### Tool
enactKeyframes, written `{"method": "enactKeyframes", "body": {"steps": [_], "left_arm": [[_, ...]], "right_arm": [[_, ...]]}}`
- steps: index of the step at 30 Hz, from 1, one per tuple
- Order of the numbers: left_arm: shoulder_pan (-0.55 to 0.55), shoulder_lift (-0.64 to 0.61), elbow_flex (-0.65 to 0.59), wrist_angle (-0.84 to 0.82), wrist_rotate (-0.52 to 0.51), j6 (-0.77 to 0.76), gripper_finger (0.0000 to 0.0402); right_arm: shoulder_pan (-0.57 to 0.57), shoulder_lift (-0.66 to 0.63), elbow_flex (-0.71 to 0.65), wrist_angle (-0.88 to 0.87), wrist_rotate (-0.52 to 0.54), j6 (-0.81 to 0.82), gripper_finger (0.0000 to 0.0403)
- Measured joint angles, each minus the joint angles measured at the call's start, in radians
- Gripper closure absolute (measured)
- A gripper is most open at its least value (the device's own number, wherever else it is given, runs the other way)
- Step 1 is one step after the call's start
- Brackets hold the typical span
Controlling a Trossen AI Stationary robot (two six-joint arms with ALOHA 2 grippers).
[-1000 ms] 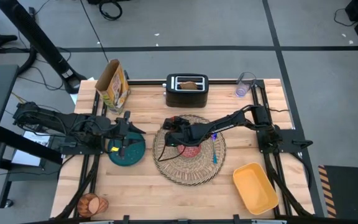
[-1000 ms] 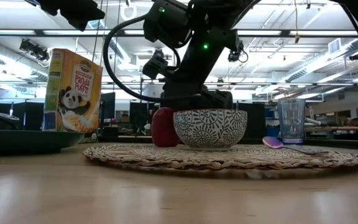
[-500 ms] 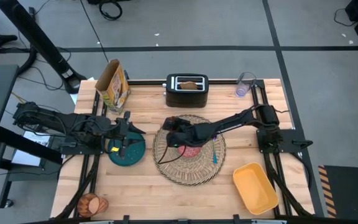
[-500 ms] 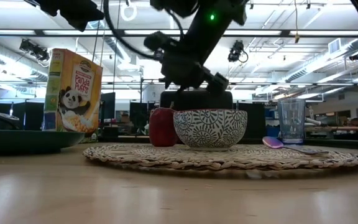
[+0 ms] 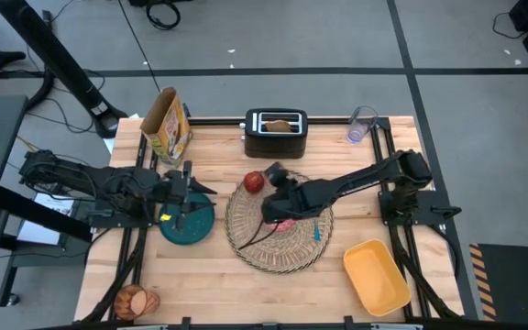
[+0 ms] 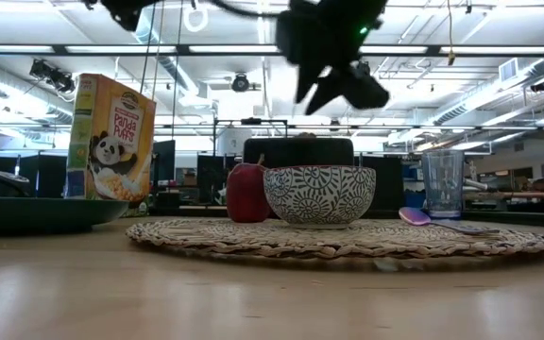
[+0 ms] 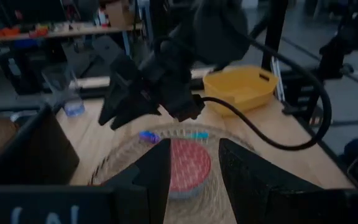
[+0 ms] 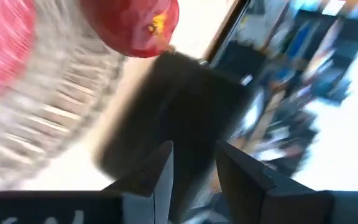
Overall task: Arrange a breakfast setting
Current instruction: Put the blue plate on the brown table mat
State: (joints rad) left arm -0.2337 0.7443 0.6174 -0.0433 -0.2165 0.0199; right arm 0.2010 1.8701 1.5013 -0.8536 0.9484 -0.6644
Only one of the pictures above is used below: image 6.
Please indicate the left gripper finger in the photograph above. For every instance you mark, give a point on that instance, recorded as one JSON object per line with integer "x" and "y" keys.
{"x": 362, "y": 92}
{"x": 310, "y": 82}

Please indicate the blue white patterned bowl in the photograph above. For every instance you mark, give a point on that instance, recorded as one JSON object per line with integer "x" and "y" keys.
{"x": 319, "y": 196}

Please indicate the red apple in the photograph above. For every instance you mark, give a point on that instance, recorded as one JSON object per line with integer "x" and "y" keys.
{"x": 246, "y": 193}

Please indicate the iridescent purple spoon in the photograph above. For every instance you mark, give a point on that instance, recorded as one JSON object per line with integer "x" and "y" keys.
{"x": 413, "y": 217}

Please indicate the panda puffs cereal box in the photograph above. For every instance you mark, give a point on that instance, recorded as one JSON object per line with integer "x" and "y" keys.
{"x": 121, "y": 141}

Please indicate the dark green plate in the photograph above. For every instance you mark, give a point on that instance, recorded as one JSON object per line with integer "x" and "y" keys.
{"x": 40, "y": 215}

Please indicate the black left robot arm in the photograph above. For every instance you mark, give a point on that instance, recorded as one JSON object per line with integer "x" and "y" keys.
{"x": 125, "y": 11}

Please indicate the black two-slot toaster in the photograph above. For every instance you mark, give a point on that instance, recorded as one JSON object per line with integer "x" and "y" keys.
{"x": 300, "y": 151}

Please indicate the black monitor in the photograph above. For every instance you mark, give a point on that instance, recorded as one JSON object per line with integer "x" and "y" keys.
{"x": 390, "y": 184}
{"x": 210, "y": 179}
{"x": 164, "y": 160}

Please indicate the clear drinking glass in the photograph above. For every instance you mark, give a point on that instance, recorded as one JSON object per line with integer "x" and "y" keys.
{"x": 443, "y": 189}

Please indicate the round woven straw placemat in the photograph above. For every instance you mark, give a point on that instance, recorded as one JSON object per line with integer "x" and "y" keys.
{"x": 347, "y": 243}

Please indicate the black office chair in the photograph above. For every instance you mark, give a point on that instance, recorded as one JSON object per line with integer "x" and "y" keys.
{"x": 10, "y": 181}

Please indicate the black overhead camera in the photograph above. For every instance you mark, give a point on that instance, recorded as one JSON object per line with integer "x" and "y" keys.
{"x": 362, "y": 68}

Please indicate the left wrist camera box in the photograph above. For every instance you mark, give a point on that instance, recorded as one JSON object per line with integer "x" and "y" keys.
{"x": 287, "y": 38}

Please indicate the black aluminium table frame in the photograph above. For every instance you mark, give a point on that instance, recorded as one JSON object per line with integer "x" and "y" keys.
{"x": 390, "y": 215}

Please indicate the black overhead frame beam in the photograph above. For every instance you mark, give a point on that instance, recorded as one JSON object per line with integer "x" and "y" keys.
{"x": 125, "y": 49}

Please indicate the black mounted ceiling camera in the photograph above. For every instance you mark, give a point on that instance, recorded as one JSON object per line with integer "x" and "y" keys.
{"x": 52, "y": 75}

